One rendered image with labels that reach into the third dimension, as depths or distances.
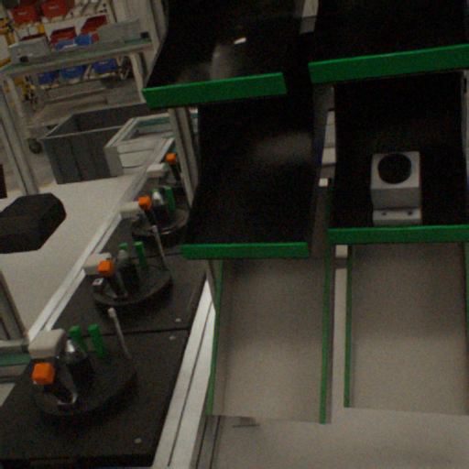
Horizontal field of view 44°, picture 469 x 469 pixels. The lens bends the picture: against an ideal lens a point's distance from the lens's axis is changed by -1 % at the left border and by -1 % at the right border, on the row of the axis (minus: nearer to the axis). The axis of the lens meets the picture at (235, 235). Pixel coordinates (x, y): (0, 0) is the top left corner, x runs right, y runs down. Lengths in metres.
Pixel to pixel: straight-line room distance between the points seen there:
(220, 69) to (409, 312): 0.34
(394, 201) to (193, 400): 0.38
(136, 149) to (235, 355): 1.31
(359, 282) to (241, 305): 0.14
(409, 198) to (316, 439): 0.41
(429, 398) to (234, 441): 0.30
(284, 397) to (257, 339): 0.07
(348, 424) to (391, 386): 0.18
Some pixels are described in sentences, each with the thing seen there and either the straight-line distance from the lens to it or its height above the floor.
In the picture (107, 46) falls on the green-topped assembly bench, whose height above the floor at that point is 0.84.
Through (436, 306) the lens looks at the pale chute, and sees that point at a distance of 0.70.
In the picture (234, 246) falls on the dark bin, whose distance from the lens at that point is 0.57.
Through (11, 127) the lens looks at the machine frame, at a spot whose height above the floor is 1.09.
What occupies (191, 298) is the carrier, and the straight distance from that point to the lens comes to 0.97.
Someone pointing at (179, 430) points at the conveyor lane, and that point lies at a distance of 0.76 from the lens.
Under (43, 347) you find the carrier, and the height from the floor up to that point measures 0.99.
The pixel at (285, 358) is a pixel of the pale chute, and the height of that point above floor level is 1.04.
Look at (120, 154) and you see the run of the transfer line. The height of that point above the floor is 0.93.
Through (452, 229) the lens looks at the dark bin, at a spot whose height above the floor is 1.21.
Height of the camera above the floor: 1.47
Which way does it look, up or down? 26 degrees down
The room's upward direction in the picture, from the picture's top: 11 degrees counter-clockwise
